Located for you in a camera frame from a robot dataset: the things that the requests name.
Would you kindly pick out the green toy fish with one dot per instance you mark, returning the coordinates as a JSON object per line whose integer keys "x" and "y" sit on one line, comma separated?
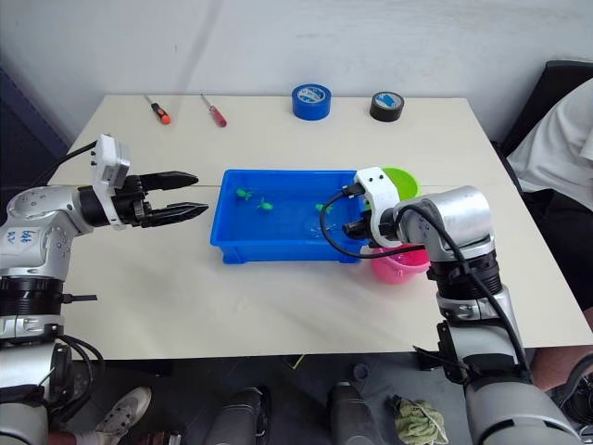
{"x": 243, "y": 192}
{"x": 264, "y": 205}
{"x": 323, "y": 207}

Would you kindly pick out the green plastic bucket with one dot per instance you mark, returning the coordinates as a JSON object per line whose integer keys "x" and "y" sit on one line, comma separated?
{"x": 405, "y": 183}

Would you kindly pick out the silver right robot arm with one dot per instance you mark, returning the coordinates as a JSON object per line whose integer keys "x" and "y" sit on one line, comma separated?
{"x": 463, "y": 208}

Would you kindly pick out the green crumpled cloth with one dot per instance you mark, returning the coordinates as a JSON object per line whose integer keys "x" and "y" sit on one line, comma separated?
{"x": 419, "y": 419}

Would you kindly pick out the dark blue partition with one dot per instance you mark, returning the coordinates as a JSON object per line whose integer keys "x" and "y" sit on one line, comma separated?
{"x": 23, "y": 139}

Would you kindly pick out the bare leg of person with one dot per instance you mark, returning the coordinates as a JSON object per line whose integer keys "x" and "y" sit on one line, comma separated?
{"x": 556, "y": 366}

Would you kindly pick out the black chair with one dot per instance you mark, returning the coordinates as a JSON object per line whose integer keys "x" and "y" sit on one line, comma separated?
{"x": 551, "y": 88}

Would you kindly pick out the blue tape roll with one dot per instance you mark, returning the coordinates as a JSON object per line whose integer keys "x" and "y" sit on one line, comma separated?
{"x": 311, "y": 111}

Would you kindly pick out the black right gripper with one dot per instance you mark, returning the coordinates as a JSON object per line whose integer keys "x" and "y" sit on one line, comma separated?
{"x": 359, "y": 227}

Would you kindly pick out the person in white shirt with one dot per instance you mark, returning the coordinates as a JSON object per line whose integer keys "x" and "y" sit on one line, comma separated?
{"x": 556, "y": 139}

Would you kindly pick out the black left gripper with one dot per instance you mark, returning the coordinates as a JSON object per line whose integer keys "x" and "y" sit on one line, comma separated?
{"x": 129, "y": 204}

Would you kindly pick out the white shoe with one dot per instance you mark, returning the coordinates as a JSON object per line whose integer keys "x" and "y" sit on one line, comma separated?
{"x": 125, "y": 412}

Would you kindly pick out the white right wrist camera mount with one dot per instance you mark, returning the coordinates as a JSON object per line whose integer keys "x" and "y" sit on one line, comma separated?
{"x": 375, "y": 183}

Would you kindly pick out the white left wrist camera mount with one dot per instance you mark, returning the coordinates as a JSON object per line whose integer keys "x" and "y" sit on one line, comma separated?
{"x": 109, "y": 162}

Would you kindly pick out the black tape roll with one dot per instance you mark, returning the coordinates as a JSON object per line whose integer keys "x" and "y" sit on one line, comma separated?
{"x": 387, "y": 113}

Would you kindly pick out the pink plastic bucket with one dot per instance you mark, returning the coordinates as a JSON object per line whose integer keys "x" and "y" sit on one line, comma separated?
{"x": 398, "y": 271}

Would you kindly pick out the blue plastic tub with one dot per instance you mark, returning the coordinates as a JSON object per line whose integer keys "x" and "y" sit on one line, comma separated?
{"x": 278, "y": 241}

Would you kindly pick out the dark rounded shape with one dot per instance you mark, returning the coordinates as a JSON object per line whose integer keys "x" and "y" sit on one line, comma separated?
{"x": 245, "y": 417}
{"x": 357, "y": 417}

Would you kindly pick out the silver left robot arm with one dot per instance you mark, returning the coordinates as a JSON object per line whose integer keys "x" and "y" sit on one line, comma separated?
{"x": 41, "y": 208}

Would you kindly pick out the small dark round cap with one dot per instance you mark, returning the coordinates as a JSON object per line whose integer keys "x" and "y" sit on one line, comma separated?
{"x": 360, "y": 372}

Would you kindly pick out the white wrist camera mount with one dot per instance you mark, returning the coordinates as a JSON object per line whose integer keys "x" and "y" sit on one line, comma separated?
{"x": 375, "y": 183}
{"x": 109, "y": 162}

